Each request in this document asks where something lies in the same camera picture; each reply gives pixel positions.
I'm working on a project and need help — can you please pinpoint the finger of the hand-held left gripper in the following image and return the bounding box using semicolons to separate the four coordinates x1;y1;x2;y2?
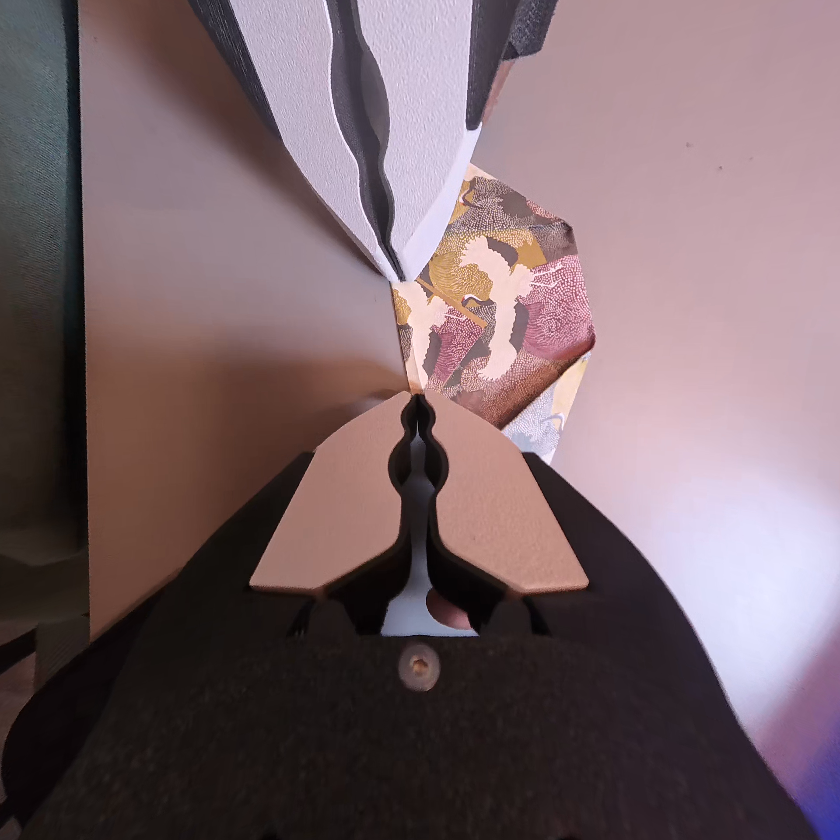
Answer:
227;0;401;280
355;0;476;280

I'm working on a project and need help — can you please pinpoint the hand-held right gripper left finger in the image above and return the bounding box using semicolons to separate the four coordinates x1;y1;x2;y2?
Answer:
247;392;418;628

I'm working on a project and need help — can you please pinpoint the tan backed camouflage paper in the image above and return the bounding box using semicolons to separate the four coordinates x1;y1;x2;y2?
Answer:
389;163;599;464

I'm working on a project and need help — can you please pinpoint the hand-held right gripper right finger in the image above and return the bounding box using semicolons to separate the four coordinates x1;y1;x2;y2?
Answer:
420;392;589;628

